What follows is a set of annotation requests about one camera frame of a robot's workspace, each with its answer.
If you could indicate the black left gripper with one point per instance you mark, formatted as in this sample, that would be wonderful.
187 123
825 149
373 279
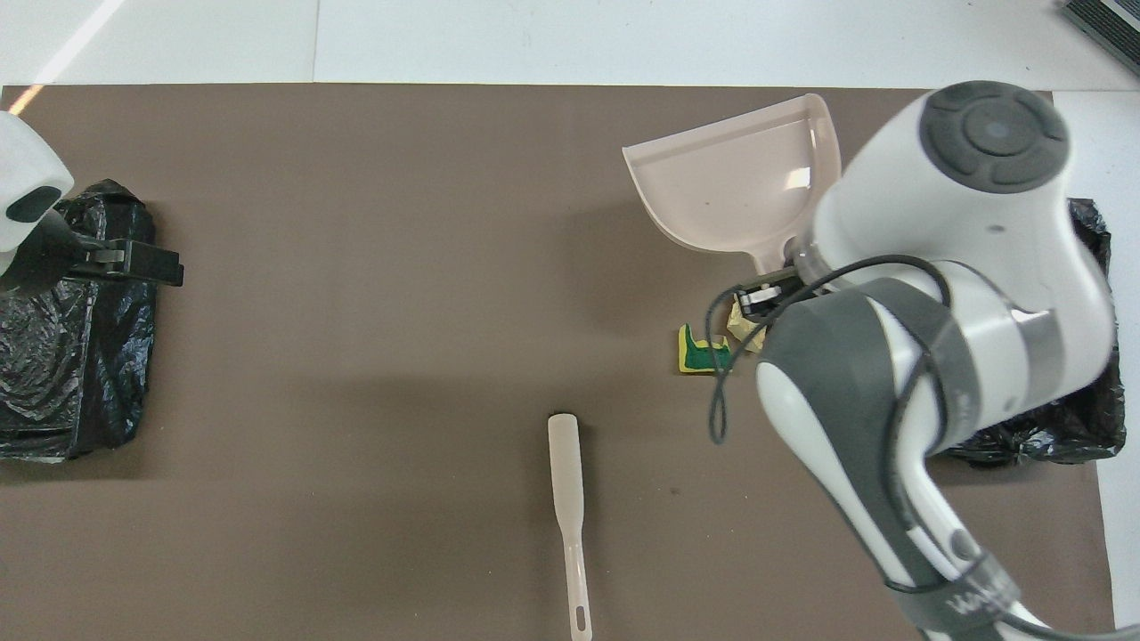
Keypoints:
49 258

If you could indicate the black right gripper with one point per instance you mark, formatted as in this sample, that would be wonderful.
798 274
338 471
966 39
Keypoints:
764 296

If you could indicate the green and yellow sponge piece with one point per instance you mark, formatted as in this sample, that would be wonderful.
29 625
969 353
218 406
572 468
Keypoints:
699 358

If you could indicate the beige plastic dustpan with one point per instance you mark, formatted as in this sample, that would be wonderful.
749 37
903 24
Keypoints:
730 187

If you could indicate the beige brush with black bristles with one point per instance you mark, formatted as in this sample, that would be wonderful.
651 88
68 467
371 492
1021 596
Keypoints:
566 472

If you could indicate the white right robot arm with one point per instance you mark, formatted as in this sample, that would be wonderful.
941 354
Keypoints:
962 231

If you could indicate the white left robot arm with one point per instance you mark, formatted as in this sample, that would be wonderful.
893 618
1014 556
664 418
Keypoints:
22 151

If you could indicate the black bag lined trash bin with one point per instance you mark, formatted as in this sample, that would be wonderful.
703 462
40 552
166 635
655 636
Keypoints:
80 374
1051 441

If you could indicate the brown table mat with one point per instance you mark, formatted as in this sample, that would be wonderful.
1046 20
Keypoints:
356 267

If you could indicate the dark grey ribbed device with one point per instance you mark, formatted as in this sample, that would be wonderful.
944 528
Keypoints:
1109 22

